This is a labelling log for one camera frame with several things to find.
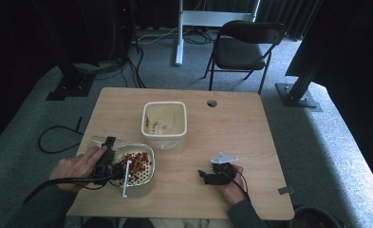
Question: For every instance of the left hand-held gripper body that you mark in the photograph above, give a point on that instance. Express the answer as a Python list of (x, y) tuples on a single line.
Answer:
[(105, 166)]

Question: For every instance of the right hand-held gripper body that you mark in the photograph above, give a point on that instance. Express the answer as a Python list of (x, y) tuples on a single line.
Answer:
[(223, 174)]

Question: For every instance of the person's right hand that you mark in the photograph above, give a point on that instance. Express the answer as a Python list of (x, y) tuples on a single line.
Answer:
[(234, 188)]

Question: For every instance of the person's left hand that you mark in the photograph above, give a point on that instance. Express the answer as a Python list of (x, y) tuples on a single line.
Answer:
[(76, 167)]

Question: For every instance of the pile of red dried berries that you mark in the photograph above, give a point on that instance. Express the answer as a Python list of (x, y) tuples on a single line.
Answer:
[(139, 166)]

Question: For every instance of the clear printed bag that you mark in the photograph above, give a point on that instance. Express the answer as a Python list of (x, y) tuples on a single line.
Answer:
[(157, 126)]

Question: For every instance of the white square plastic container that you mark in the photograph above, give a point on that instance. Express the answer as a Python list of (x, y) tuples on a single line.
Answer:
[(164, 118)]

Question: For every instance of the grey table grommet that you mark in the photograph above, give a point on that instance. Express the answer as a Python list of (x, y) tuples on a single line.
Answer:
[(212, 103)]

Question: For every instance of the black metal stand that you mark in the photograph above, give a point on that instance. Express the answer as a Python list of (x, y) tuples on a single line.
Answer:
[(71, 82), (296, 95)]

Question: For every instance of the black round bin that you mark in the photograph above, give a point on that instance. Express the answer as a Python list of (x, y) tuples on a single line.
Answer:
[(313, 218)]

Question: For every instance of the black computer tower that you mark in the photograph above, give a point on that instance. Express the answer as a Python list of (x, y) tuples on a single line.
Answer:
[(117, 28)]

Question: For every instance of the black folding chair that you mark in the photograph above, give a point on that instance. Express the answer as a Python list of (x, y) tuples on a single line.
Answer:
[(241, 52)]

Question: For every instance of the dark curtain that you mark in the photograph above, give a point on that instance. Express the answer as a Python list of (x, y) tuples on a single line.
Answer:
[(288, 15)]

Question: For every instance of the white desk frame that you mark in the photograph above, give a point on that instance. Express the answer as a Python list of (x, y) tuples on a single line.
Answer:
[(181, 34)]

